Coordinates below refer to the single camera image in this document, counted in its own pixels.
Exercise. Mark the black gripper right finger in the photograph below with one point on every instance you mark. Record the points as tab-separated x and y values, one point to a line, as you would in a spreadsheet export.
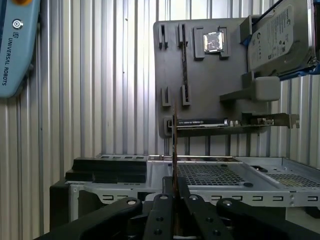
197	220

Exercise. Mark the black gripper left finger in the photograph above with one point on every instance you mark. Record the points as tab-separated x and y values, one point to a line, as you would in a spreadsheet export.
160	220

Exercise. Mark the RAM stick with black chips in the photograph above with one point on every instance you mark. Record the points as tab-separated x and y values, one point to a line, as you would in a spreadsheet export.
175	150

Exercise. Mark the perforated metal disk bay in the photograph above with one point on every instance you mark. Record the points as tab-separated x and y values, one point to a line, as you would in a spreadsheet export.
207	175

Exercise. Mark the black and silver PC case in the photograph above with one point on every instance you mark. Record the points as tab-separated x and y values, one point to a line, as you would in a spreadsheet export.
250	190

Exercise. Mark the green graphics card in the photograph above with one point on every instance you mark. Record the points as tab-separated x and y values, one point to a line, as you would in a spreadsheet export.
200	122

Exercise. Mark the metal drive cage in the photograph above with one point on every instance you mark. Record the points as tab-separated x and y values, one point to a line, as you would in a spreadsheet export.
292	178

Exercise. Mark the grey parts rack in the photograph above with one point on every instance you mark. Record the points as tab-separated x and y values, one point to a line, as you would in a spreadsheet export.
212	82

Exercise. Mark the silver CPU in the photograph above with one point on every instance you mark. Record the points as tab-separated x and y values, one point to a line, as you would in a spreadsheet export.
213	42

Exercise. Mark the hard disk in blue carrier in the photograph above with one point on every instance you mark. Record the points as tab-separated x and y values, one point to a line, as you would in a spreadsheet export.
277	37

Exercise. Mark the pale blue teach pendant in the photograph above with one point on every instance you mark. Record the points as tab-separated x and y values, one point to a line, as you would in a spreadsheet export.
15	62

